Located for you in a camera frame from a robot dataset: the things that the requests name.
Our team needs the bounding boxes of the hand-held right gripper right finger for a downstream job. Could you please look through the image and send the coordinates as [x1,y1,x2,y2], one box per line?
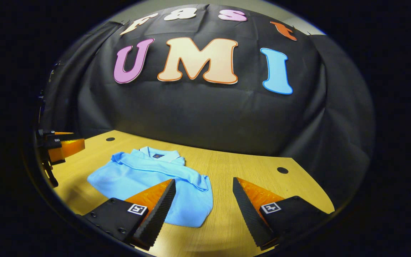
[232,177,335,251]

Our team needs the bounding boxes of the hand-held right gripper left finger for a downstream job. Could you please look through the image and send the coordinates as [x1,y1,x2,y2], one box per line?
[82,178,177,251]

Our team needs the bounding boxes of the light blue T-shirt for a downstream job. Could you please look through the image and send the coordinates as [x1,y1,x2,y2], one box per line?
[87,146,214,228]

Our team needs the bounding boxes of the black backdrop cloth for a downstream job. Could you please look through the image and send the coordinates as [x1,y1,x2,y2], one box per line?
[36,4,375,209]

